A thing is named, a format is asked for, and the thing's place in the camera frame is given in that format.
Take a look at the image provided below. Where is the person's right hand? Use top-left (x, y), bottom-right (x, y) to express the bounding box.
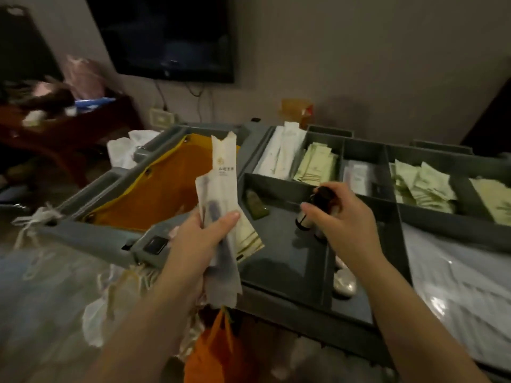
top-left (299, 182), bottom-right (386, 272)

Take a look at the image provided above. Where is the person's left hand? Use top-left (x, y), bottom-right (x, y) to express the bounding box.
top-left (160, 210), bottom-right (241, 292)

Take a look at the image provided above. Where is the small dark bottle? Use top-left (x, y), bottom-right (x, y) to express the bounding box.
top-left (295, 186), bottom-right (337, 240)

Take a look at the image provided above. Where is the pale green striped packet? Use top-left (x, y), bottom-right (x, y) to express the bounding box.
top-left (235, 211), bottom-right (265, 263)

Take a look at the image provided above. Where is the translucent grey long packet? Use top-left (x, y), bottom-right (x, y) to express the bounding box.
top-left (195, 173), bottom-right (243, 309)

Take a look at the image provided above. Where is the tall white paper packet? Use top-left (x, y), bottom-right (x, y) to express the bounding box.
top-left (210, 131), bottom-right (240, 220)

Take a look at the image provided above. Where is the person's left forearm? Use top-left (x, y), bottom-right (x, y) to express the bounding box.
top-left (82, 271), bottom-right (205, 383)

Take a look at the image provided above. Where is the person's right forearm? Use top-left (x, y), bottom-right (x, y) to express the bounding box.
top-left (356, 252), bottom-right (481, 383)

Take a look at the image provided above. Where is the grey housekeeping cart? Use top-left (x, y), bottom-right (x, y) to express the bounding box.
top-left (36, 120), bottom-right (511, 379)

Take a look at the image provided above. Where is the stack of pale green packets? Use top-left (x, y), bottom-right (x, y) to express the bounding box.
top-left (293, 142), bottom-right (339, 187)

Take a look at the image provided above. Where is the pile of clear wrapped packets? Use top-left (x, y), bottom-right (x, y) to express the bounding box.
top-left (343, 160), bottom-right (377, 197)

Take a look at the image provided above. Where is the row of white long packets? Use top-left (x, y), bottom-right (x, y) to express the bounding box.
top-left (253, 121), bottom-right (307, 181)

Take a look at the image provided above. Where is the orange cloth cart bag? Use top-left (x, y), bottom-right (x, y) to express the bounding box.
top-left (85, 133), bottom-right (241, 232)

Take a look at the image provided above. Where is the orange yellow container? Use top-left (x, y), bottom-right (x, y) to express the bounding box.
top-left (279, 98), bottom-right (315, 129)

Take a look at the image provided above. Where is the heap of green leaf packets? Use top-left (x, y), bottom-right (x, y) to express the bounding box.
top-left (389, 159), bottom-right (458, 214)

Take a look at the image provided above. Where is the white crumpled cloth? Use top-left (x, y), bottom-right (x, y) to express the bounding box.
top-left (106, 129), bottom-right (161, 170)

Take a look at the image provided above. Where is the orange plastic bag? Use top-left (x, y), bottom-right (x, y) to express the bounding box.
top-left (183, 308), bottom-right (250, 383)

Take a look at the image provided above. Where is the plastic wrapped white slippers stack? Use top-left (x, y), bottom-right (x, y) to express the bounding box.
top-left (402, 223), bottom-right (511, 373)

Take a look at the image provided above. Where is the blue flat packet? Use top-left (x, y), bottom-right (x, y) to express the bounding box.
top-left (74, 97), bottom-right (117, 113)

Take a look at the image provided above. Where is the dark red wooden table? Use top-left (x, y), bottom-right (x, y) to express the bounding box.
top-left (0, 95), bottom-right (143, 189)

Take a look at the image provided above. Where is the pale yellow packets pile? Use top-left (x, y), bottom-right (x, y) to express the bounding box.
top-left (469, 177), bottom-right (511, 227)

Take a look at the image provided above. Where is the pink bag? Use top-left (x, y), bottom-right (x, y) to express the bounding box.
top-left (63, 55), bottom-right (108, 101)

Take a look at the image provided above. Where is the dark clutter heap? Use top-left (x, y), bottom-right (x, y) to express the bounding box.
top-left (0, 77), bottom-right (77, 127)

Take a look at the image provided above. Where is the white wall socket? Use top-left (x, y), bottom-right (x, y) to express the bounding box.
top-left (149, 108), bottom-right (181, 130)

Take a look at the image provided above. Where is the black television cable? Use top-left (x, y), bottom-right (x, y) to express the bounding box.
top-left (153, 80), bottom-right (168, 112)

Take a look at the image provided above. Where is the white tied string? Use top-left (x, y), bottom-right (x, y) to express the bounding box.
top-left (11, 204), bottom-right (64, 251)

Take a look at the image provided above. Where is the black wall television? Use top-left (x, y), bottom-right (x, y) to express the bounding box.
top-left (84, 0), bottom-right (237, 84)

